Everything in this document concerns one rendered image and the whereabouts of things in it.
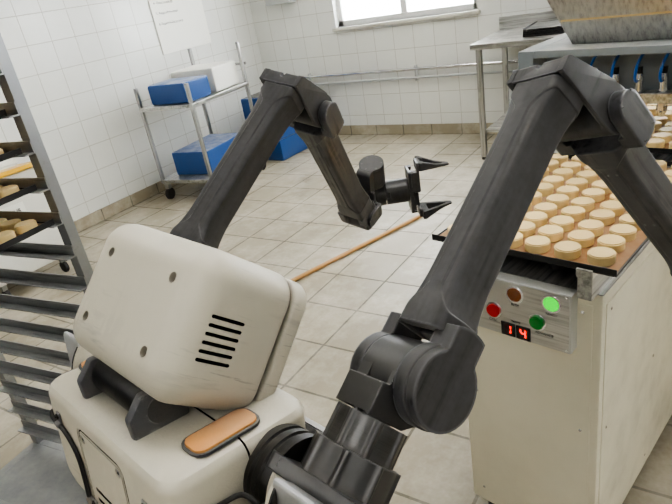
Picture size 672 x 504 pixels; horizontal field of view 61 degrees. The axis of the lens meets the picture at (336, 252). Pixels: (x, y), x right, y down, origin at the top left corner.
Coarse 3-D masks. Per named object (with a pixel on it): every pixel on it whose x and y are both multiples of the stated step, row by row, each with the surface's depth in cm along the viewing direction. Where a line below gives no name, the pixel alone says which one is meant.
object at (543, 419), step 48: (576, 288) 114; (624, 288) 119; (480, 336) 137; (624, 336) 125; (480, 384) 144; (528, 384) 133; (576, 384) 123; (624, 384) 132; (480, 432) 151; (528, 432) 139; (576, 432) 129; (624, 432) 141; (480, 480) 160; (528, 480) 146; (576, 480) 135; (624, 480) 150
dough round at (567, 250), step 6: (558, 246) 113; (564, 246) 113; (570, 246) 113; (576, 246) 112; (558, 252) 112; (564, 252) 111; (570, 252) 111; (576, 252) 111; (564, 258) 112; (570, 258) 111; (576, 258) 112
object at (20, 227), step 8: (0, 224) 141; (8, 224) 140; (16, 224) 139; (24, 224) 138; (32, 224) 138; (40, 224) 142; (0, 232) 135; (8, 232) 134; (16, 232) 138; (24, 232) 137; (0, 240) 132
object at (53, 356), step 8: (0, 344) 184; (8, 344) 182; (16, 344) 179; (24, 344) 177; (0, 352) 181; (8, 352) 180; (16, 352) 179; (24, 352) 178; (32, 352) 177; (40, 352) 175; (48, 352) 173; (56, 352) 171; (64, 352) 169; (40, 360) 172; (48, 360) 172; (56, 360) 171; (64, 360) 170
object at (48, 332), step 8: (0, 320) 177; (8, 320) 175; (16, 320) 173; (0, 328) 176; (8, 328) 175; (16, 328) 174; (24, 328) 173; (32, 328) 171; (40, 328) 169; (48, 328) 167; (56, 328) 165; (64, 328) 163; (32, 336) 168; (40, 336) 167; (48, 336) 166; (56, 336) 165
